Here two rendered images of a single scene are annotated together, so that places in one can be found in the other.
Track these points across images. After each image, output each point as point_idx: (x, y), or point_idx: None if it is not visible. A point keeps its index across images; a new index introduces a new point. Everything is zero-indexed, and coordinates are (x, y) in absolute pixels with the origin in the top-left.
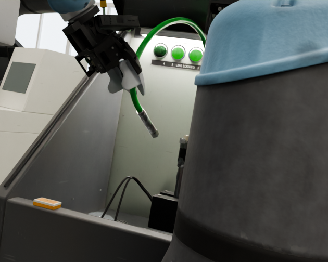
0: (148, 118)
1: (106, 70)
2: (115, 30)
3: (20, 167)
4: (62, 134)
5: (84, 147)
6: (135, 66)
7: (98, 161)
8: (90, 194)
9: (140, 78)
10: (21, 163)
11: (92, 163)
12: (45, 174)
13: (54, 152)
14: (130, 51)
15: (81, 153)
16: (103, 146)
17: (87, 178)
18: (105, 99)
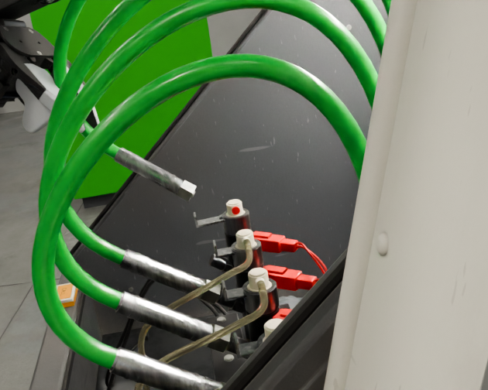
0: (139, 168)
1: None
2: (37, 6)
3: (91, 227)
4: (170, 168)
5: (261, 178)
6: (28, 84)
7: (333, 195)
8: (324, 256)
9: (46, 106)
10: (94, 220)
11: (307, 201)
12: (146, 234)
13: (159, 198)
14: (4, 60)
15: (253, 189)
16: (344, 164)
17: (297, 230)
18: (311, 72)
